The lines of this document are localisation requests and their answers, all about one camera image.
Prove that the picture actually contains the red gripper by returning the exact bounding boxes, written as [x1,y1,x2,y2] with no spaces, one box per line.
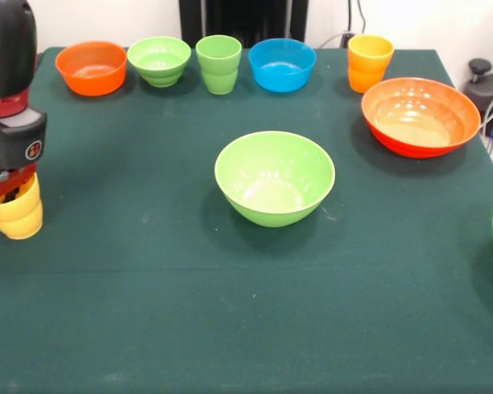
[0,163,39,206]

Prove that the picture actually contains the yellow plastic cup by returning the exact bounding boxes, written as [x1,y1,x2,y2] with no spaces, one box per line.
[0,172,44,241]
[348,34,395,94]

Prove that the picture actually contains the small orange plastic bowl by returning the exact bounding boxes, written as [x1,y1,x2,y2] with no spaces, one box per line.
[54,40,129,97]

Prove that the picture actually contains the small green plastic bowl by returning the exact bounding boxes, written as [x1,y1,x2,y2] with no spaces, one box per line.
[127,35,192,88]

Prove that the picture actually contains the green plastic cup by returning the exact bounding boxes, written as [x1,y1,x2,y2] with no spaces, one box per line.
[195,34,243,96]

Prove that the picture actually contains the dark green table cloth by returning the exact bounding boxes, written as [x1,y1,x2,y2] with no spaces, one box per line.
[0,47,493,394]

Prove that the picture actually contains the blue plastic bowl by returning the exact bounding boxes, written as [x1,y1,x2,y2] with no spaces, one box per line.
[247,38,317,93]

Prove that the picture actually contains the large orange plastic bowl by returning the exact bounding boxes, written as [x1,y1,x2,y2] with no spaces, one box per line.
[361,76,482,159]

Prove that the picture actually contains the black knobbed equipment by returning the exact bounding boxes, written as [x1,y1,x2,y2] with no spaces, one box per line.
[463,58,493,139]

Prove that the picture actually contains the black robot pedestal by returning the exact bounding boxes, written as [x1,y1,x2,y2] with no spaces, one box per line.
[178,0,309,49]

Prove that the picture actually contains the thin black cable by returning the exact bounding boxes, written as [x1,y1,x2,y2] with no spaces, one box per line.
[355,0,369,37]

